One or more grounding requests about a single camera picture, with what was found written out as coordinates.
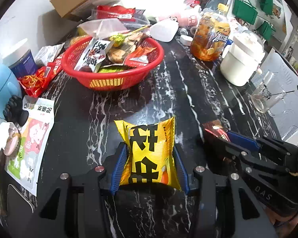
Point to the pink paper cups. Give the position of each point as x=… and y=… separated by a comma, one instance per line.
x=186, y=18

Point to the person's right hand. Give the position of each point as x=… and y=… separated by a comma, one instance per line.
x=278, y=217

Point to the white pink green packet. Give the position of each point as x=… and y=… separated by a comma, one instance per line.
x=32, y=138

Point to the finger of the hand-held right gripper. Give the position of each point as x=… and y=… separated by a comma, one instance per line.
x=243, y=141
x=228, y=151

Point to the orange snack packet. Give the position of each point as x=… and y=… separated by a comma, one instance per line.
x=139, y=54

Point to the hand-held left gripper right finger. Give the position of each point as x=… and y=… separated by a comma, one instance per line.
x=181, y=168

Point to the red plastic basket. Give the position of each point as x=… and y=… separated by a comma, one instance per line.
x=109, y=80

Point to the pink round object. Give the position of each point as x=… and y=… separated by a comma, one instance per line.
x=11, y=141

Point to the dark brown red packet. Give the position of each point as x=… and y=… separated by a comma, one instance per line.
x=214, y=127

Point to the white tissue roll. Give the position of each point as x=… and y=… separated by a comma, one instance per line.
x=164, y=29

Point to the clear plastic container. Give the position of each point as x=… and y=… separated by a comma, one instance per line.
x=141, y=19

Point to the blue small appliance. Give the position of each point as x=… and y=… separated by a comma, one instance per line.
x=2, y=91

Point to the large green tote bag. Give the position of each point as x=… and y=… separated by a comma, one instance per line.
x=244, y=10

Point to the yellow black snack packet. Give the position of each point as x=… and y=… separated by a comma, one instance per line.
x=149, y=153

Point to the clear zip bag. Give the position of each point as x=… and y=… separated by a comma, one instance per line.
x=101, y=27

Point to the white black snack packet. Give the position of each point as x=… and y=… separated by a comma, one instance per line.
x=93, y=54

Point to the cream white pot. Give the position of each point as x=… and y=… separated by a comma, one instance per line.
x=238, y=64

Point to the yellow fruit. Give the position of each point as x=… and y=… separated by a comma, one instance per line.
x=82, y=31

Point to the green snack packet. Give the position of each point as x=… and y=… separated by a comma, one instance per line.
x=111, y=69

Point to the silver white packet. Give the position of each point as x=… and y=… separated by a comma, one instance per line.
x=48, y=53

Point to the dark flat device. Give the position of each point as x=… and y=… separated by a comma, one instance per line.
x=19, y=199

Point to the yellow lid juice bottle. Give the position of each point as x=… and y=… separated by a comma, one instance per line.
x=208, y=39

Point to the clear brown cookie packet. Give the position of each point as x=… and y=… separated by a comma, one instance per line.
x=118, y=54

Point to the red plastic bag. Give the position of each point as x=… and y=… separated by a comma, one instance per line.
x=114, y=11

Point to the white jar with purple label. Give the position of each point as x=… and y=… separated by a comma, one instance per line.
x=22, y=63

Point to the green lollipop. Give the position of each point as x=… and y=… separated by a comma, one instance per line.
x=116, y=39

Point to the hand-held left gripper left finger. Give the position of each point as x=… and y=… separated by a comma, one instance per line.
x=118, y=168

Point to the red yellow print packet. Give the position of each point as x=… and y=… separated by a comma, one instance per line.
x=39, y=78

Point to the black claw hair clip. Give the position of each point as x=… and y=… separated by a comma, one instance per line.
x=15, y=110

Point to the glass mug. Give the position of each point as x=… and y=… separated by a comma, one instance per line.
x=263, y=99

